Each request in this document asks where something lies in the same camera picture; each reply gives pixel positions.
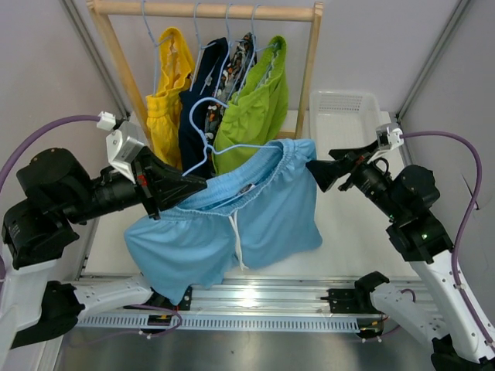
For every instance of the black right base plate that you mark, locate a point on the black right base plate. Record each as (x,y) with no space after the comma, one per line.
(348,301)

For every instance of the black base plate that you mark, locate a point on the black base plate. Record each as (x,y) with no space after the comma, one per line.
(183,305)
(348,301)

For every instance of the slotted grey cable duct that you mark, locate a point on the slotted grey cable duct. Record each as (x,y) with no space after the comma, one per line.
(186,321)

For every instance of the lime green shorts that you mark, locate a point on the lime green shorts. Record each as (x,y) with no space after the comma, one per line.
(256,113)

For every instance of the aluminium mounting rail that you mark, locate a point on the aluminium mounting rail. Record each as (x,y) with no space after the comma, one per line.
(244,295)

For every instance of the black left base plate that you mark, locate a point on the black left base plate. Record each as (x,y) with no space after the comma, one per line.
(183,305)

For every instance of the wooden clothes rack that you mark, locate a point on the wooden clothes rack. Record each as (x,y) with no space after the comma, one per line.
(101,11)

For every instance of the blue hanger of navy shorts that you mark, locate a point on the blue hanger of navy shorts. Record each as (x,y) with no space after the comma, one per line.
(201,47)

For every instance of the blue hanger of camouflage shorts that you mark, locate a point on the blue hanger of camouflage shorts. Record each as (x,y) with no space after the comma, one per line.
(228,50)

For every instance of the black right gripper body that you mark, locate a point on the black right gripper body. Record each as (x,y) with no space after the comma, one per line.
(365,176)

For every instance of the camouflage patterned shorts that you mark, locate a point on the camouflage patterned shorts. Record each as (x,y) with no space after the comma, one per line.
(215,112)

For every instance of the yellow shorts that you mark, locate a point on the yellow shorts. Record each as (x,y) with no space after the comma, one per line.
(164,106)

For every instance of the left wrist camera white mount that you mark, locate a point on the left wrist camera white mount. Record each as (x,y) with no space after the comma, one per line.
(124,141)

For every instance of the light blue shorts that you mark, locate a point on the light blue shorts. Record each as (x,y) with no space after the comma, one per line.
(254,216)

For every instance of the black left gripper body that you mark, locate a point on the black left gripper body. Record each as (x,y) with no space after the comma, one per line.
(145,188)

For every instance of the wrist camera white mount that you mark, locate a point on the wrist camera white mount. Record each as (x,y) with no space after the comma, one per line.
(124,141)
(389,137)

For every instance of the blue hanger of yellow shorts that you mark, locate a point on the blue hanger of yellow shorts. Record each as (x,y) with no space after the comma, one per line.
(156,46)

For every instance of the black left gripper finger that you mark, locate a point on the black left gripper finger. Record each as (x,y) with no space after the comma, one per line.
(163,177)
(168,198)

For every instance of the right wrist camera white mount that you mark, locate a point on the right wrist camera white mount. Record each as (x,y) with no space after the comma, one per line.
(389,137)

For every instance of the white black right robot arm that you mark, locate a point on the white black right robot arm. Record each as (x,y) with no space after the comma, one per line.
(461,338)

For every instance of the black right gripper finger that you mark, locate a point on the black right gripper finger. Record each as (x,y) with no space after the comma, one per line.
(326,173)
(365,151)

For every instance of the white plastic basket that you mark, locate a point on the white plastic basket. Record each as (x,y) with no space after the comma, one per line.
(342,119)

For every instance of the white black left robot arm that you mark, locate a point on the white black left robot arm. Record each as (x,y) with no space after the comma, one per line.
(36,231)

